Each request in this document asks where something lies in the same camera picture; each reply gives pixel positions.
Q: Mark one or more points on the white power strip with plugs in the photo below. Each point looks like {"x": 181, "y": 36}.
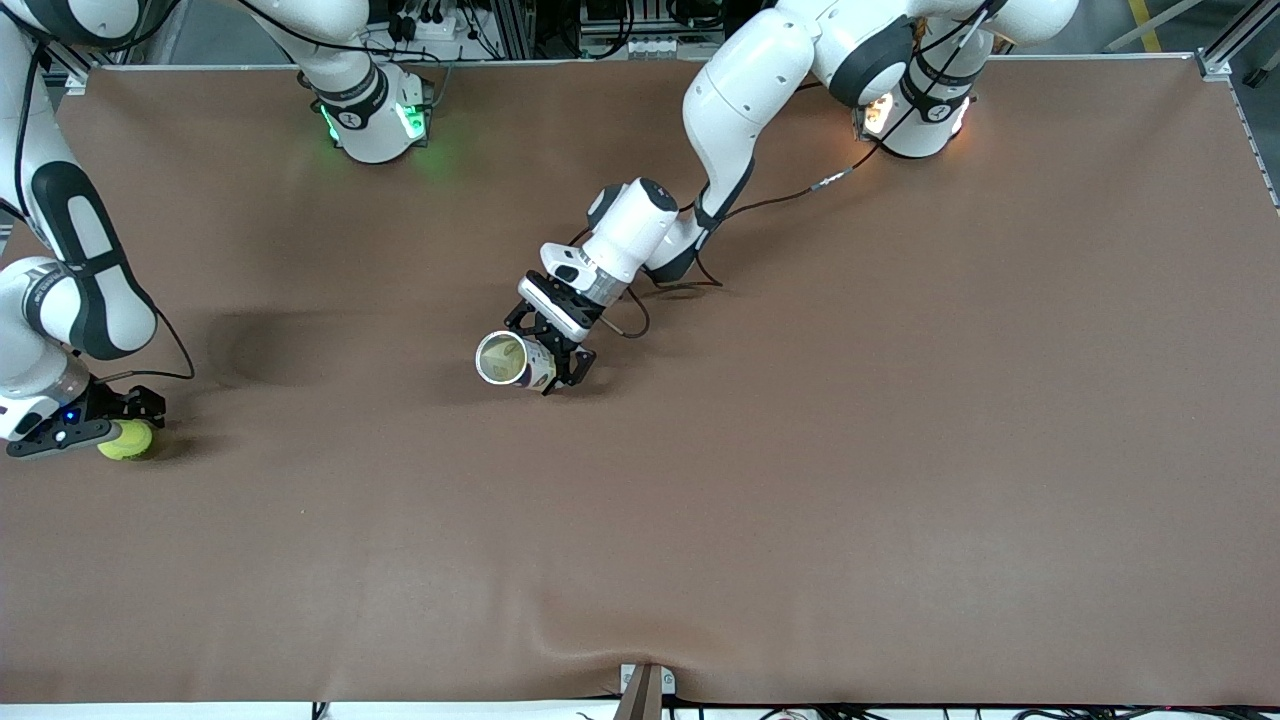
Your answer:
{"x": 435, "y": 28}

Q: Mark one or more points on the grey equipment box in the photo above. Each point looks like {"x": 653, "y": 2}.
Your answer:
{"x": 650, "y": 45}

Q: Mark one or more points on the aluminium frame post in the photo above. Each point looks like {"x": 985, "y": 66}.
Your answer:
{"x": 512, "y": 25}

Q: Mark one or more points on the plain yellow tennis ball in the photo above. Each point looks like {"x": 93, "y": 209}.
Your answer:
{"x": 128, "y": 445}

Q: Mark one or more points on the metal camera pole bracket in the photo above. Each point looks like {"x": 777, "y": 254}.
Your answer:
{"x": 640, "y": 695}

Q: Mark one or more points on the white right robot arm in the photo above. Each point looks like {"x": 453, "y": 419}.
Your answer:
{"x": 370, "y": 140}

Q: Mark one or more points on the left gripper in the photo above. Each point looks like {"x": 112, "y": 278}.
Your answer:
{"x": 556, "y": 333}

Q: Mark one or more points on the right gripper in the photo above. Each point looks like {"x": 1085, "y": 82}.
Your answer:
{"x": 112, "y": 405}

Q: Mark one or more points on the clear tennis ball can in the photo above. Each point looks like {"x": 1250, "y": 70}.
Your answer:
{"x": 537, "y": 370}

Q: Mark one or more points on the aluminium frame profile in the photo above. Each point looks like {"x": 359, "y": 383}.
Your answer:
{"x": 1215, "y": 65}
{"x": 78, "y": 82}

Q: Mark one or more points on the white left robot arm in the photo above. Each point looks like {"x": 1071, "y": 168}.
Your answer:
{"x": 750, "y": 80}

